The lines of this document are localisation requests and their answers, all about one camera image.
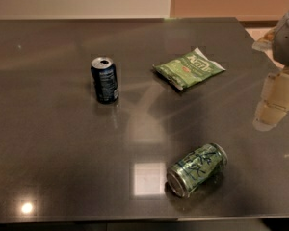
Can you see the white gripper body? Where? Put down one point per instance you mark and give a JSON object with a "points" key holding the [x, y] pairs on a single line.
{"points": [[287, 43]]}

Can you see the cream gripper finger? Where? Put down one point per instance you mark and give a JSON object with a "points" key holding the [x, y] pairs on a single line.
{"points": [[274, 103], [265, 42]]}

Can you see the green soda can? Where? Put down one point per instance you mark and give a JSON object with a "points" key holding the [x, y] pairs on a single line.
{"points": [[188, 173]]}

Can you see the blue soda can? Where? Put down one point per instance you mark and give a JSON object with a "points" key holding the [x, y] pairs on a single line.
{"points": [[105, 80]]}

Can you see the green chip bag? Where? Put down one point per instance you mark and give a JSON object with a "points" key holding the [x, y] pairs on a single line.
{"points": [[189, 69]]}

